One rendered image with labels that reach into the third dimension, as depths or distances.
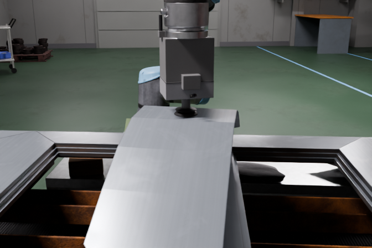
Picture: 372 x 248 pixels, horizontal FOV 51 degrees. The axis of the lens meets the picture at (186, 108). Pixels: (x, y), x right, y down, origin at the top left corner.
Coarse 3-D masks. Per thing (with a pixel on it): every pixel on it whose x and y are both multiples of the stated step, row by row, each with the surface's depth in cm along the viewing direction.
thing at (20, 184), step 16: (64, 144) 100; (80, 144) 100; (96, 144) 99; (112, 144) 99; (48, 160) 94; (240, 160) 97; (256, 160) 96; (272, 160) 96; (288, 160) 96; (304, 160) 96; (320, 160) 96; (336, 160) 94; (32, 176) 86; (352, 176) 85; (16, 192) 79; (240, 192) 79; (368, 192) 77; (0, 208) 73; (240, 208) 71; (240, 224) 64; (224, 240) 60; (240, 240) 60
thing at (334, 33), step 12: (300, 24) 1006; (312, 24) 1009; (324, 24) 867; (336, 24) 870; (348, 24) 872; (300, 36) 1014; (312, 36) 1017; (324, 36) 874; (336, 36) 877; (348, 36) 879; (324, 48) 882; (336, 48) 884
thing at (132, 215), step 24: (120, 192) 56; (144, 192) 56; (96, 216) 54; (120, 216) 53; (144, 216) 53; (168, 216) 53; (192, 216) 52; (216, 216) 52; (96, 240) 51; (120, 240) 51; (144, 240) 51; (168, 240) 50; (192, 240) 50; (216, 240) 50
